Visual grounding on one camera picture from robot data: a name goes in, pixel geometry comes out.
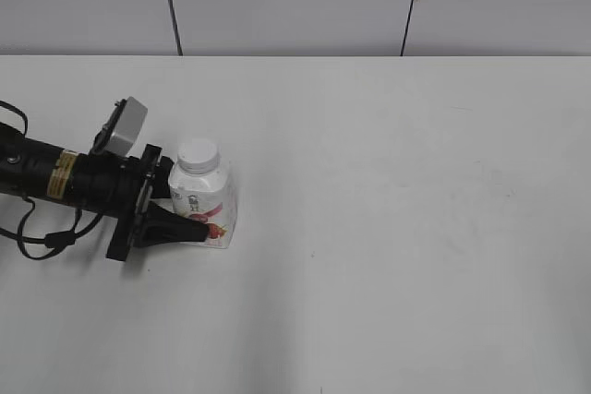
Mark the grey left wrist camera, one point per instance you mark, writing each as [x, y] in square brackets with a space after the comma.
[120, 132]

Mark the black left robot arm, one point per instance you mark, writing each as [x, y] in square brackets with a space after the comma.
[33, 170]

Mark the white screw cap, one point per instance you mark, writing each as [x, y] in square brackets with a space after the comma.
[198, 156]

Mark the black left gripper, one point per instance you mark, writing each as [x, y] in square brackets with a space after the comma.
[111, 186]

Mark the white yogurt carton bottle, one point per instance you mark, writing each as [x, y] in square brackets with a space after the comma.
[209, 198]

